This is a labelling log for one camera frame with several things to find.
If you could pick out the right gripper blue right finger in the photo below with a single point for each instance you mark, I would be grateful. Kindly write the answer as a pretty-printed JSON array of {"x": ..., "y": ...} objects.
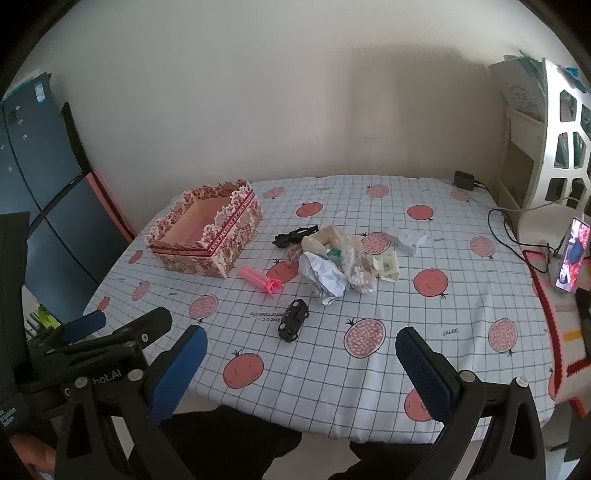
[{"x": 430, "y": 372}]

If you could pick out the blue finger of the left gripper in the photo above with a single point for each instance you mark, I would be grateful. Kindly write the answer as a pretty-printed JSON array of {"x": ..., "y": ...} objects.
[{"x": 83, "y": 327}]

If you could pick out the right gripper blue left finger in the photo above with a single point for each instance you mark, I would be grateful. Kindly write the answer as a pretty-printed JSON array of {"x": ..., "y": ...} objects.
[{"x": 172, "y": 371}]

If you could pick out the pink hair roller clip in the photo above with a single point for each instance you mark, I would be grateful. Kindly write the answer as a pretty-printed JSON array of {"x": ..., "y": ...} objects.
[{"x": 257, "y": 279}]

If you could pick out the black toy car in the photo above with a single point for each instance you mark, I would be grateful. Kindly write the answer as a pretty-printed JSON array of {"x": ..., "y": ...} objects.
[{"x": 292, "y": 320}]

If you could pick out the white plastic bracket piece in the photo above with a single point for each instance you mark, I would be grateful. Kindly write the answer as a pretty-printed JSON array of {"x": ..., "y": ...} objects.
[{"x": 408, "y": 242}]

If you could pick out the silver foil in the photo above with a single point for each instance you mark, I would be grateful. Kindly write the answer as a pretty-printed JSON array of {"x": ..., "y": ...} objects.
[{"x": 329, "y": 282}]

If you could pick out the black claw hand toy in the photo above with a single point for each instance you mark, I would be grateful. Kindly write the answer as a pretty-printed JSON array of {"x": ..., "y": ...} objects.
[{"x": 284, "y": 240}]

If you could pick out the cream lace scrunchie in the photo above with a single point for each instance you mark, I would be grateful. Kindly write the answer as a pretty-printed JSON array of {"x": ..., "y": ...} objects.
[{"x": 325, "y": 240}]

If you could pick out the cotton swab bag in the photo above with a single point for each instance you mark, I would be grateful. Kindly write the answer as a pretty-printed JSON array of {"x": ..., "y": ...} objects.
[{"x": 354, "y": 264}]

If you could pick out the operator hand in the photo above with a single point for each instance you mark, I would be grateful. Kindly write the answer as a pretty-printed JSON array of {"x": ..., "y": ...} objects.
[{"x": 34, "y": 454}]

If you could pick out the dark blue refrigerator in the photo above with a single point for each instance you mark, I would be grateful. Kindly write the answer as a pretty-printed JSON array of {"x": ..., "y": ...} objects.
[{"x": 76, "y": 230}]

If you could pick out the floral pink gift box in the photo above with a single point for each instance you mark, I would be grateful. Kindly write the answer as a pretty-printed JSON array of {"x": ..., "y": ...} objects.
[{"x": 206, "y": 228}]

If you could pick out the smartphone on stand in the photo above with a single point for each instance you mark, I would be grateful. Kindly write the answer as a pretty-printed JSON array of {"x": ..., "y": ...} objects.
[{"x": 571, "y": 255}]

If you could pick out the black power adapter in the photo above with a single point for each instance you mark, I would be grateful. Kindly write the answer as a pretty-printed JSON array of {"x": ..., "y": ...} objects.
[{"x": 464, "y": 181}]

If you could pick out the white lattice shelf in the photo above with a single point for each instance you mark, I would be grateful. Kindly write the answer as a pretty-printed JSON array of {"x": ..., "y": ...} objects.
[{"x": 544, "y": 180}]

